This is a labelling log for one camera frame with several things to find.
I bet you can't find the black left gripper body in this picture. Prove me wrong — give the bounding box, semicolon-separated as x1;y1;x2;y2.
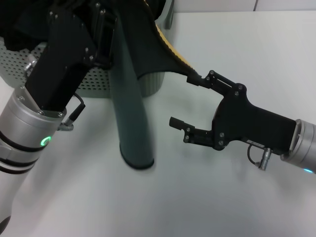
24;5;97;117

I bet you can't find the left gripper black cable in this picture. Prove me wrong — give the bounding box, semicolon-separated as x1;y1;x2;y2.
58;92;86;132

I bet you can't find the green and yellow towel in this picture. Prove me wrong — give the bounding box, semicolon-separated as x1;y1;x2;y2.
108;0;201;170

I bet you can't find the pile of dark cloths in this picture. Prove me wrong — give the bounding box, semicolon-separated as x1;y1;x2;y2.
0;0;168;52

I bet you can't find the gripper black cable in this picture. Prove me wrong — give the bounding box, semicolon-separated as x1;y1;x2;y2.
58;92;86;132
247;144;273;171

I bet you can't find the sage green perforated storage box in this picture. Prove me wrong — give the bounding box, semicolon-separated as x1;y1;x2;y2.
0;0;176;99

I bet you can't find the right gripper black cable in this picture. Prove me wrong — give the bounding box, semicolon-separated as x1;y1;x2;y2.
247;144;273;171

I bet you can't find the left gripper silver plug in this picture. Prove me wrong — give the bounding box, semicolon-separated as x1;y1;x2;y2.
24;54;38;74

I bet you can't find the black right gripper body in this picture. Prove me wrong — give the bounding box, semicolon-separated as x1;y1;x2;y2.
210;83;297;156

